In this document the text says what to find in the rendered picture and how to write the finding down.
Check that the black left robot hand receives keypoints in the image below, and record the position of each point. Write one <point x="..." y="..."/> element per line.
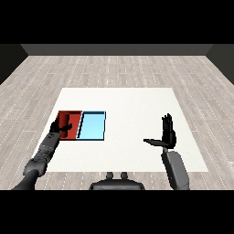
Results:
<point x="55" y="126"/>

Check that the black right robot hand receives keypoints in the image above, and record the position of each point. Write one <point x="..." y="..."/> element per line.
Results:
<point x="169" y="137"/>

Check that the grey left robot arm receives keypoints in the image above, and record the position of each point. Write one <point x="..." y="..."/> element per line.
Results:
<point x="45" y="149"/>

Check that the red shallow open box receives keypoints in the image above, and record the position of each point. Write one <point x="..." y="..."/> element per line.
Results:
<point x="64" y="117"/>

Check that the light blue shallow open box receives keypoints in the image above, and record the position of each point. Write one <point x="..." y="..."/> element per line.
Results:
<point x="93" y="126"/>

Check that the dark grey robot body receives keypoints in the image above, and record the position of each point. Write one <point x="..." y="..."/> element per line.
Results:
<point x="117" y="184"/>

